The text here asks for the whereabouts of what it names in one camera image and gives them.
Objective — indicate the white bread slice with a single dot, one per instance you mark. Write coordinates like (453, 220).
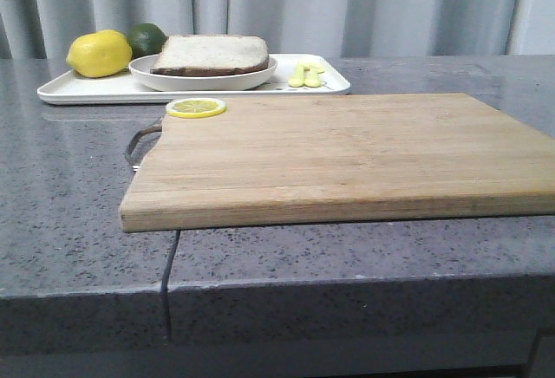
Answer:
(211, 55)

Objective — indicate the white round plate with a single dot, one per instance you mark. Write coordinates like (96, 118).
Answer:
(140, 69)

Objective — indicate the white rectangular tray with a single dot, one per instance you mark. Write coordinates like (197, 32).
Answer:
(124, 88)

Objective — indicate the wooden cutting board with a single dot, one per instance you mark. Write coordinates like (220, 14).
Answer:
(306, 159)

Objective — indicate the pale green clip pieces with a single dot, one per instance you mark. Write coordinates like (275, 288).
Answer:
(306, 74)

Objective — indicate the yellow lemon slice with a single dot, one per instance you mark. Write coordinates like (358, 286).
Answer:
(194, 108)

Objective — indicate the grey curtain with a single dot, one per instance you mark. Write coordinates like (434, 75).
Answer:
(335, 28)

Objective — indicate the green lime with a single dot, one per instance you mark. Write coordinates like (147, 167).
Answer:
(146, 39)

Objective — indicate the whole yellow lemon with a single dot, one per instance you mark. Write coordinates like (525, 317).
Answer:
(100, 54)

